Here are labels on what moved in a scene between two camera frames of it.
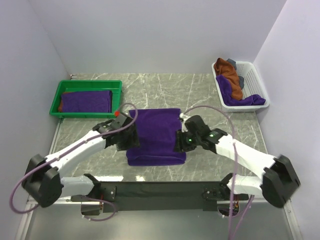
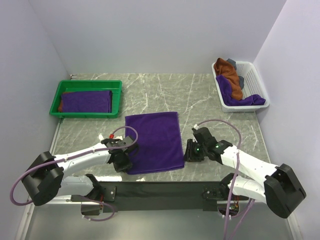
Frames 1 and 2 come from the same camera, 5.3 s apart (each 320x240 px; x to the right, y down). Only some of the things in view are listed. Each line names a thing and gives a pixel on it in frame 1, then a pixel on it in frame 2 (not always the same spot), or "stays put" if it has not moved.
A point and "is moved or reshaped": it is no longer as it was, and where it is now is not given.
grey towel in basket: x=240 y=78 stays put
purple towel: x=157 y=133 is moved or reshaped
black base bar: x=161 y=196 stays put
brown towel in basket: x=223 y=67 stays put
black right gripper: x=180 y=145 -> x=189 y=156
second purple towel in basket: x=252 y=100 stays put
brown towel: x=60 y=106 stays put
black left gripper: x=133 y=141 -> x=120 y=168
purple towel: x=92 y=101 stays put
